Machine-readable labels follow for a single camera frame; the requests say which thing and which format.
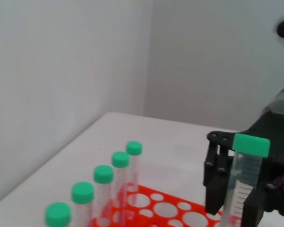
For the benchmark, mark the orange test tube rack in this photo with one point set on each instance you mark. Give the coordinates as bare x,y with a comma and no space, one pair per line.
170,201

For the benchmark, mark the clear test tube green cap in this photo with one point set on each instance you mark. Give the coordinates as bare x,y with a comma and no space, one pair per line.
82,192
134,148
58,214
251,144
120,159
103,173

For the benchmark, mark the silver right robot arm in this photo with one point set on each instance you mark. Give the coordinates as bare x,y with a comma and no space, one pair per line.
280,99

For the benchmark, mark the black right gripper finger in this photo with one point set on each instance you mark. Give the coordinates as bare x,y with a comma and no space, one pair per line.
215,184
253,210

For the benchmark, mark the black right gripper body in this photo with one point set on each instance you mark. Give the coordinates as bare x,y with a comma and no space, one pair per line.
279,142

